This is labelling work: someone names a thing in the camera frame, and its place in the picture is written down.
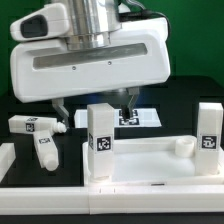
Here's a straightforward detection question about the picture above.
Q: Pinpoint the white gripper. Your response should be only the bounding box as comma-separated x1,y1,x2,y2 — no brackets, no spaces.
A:
10,3,170,127

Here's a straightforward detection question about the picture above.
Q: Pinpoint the white desk top tray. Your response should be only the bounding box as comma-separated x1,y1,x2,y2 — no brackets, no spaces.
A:
82,135,224,186

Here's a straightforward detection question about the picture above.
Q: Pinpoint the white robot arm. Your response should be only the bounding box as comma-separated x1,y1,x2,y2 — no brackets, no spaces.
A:
10,0,170,120

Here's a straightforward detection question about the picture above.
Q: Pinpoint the white marker sheet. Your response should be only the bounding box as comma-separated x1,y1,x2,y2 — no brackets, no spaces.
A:
74,108,161,128

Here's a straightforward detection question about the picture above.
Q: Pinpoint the white obstacle wall bar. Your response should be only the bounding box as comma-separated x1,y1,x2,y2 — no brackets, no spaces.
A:
0,185,224,215

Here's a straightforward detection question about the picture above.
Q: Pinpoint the white left wall block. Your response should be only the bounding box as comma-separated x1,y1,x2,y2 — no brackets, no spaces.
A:
0,143,16,182

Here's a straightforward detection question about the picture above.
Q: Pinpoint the black cable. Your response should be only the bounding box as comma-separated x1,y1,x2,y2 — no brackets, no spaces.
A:
118,0,173,38

